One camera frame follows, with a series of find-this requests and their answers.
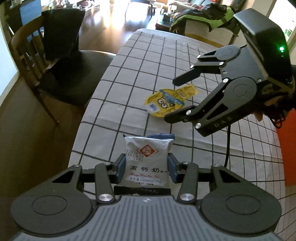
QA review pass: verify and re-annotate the blue cabinet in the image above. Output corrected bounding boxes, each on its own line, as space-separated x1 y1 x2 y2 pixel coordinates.
8 0 42 27

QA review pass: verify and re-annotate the sofa with green jacket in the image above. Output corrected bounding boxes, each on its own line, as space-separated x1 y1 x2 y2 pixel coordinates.
156 1 244 47

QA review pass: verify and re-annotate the person right hand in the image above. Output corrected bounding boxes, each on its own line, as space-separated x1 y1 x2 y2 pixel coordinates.
252 95 291 121

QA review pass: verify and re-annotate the orange cardboard box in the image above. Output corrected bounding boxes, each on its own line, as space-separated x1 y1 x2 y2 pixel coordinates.
276 110 296 186

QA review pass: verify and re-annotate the white milk biscuit packet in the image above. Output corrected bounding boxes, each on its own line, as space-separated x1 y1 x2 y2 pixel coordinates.
114 133 175 196

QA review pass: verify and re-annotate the grid pattern tablecloth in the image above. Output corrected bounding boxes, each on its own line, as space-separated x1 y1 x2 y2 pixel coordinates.
64 29 290 240

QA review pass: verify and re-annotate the yellow minion jelly cup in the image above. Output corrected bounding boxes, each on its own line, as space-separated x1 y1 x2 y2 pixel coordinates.
144 84 199 118

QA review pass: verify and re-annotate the wooden chair with black coat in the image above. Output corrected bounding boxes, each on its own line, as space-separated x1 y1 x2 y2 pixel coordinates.
9 9 116 123

